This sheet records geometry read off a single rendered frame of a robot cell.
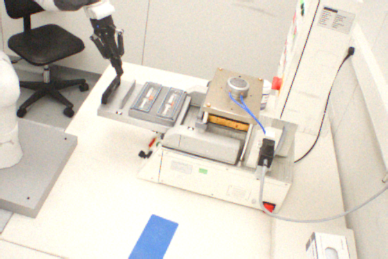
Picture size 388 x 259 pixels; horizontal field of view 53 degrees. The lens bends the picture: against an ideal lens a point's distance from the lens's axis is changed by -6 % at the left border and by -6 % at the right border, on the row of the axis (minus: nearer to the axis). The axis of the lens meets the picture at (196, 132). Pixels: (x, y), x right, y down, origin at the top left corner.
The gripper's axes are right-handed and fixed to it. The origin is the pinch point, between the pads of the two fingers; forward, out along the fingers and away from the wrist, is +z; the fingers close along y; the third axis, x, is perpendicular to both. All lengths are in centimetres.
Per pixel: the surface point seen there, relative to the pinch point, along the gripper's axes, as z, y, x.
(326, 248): 51, -70, 38
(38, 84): 58, 130, -101
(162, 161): 28.5, -15.0, 19.2
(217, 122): 18.6, -35.1, 11.7
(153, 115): 14.4, -13.3, 11.3
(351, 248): 61, -79, 30
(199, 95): 20.7, -23.7, -9.6
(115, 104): 11.1, 1.9, 7.5
